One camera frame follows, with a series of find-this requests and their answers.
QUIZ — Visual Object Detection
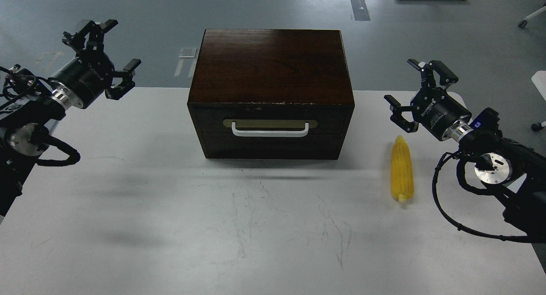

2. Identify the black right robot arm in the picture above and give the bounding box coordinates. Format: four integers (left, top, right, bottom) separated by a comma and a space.
384, 59, 546, 244

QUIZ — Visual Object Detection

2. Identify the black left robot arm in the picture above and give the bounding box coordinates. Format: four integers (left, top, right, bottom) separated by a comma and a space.
0, 19, 141, 219

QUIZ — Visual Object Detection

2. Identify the wooden drawer with white handle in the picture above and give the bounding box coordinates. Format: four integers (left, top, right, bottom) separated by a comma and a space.
197, 119, 349, 160

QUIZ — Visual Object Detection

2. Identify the dark wooden drawer box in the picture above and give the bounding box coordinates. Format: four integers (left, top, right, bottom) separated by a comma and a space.
187, 29, 355, 137

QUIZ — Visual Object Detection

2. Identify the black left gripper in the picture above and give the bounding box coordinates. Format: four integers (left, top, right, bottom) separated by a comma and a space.
48, 19, 142, 109

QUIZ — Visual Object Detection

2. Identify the yellow corn cob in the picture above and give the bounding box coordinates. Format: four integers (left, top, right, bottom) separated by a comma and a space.
390, 135, 415, 203

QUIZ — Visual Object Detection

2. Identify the white chair leg with caster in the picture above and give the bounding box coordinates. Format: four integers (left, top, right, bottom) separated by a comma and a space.
517, 3, 546, 28

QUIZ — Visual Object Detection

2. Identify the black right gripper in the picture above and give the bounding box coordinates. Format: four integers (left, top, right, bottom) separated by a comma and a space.
383, 59, 471, 141

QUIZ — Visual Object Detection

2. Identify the white furniture edge right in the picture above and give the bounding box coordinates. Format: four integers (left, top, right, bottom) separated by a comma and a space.
531, 70, 546, 131

